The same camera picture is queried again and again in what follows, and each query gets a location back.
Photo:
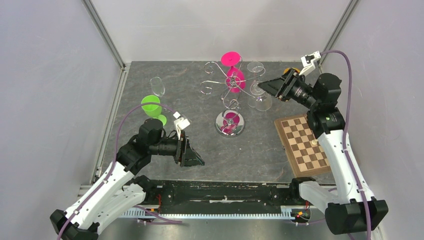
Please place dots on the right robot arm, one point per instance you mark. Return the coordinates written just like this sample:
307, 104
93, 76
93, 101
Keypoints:
354, 207

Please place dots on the pink wine glass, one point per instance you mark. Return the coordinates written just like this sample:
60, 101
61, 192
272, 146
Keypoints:
235, 80

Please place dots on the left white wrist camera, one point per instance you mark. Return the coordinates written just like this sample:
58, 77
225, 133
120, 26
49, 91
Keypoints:
180, 123

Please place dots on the chrome wine glass rack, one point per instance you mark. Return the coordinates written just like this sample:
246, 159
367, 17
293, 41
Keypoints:
229, 123

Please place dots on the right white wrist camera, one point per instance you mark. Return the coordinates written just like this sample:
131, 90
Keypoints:
309, 62

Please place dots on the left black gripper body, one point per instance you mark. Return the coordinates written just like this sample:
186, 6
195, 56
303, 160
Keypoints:
179, 155

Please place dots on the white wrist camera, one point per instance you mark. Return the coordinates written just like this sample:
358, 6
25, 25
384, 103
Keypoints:
180, 123
309, 62

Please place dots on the white slotted cable duct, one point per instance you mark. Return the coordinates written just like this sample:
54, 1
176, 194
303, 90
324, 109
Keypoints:
284, 213

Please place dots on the green wine glass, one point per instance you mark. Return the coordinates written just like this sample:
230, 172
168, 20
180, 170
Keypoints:
153, 110

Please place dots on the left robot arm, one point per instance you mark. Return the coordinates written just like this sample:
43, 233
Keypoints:
119, 188

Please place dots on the clear wine glass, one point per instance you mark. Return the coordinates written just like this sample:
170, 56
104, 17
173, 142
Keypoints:
157, 86

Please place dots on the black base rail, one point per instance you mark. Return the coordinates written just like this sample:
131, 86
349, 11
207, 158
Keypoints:
187, 197

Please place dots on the wooden chessboard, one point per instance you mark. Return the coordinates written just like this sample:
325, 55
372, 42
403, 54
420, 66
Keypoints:
295, 135

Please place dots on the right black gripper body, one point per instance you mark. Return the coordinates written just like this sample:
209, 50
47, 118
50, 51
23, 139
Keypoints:
293, 87

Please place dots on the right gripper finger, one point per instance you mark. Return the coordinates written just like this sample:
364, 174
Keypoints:
281, 80
275, 90

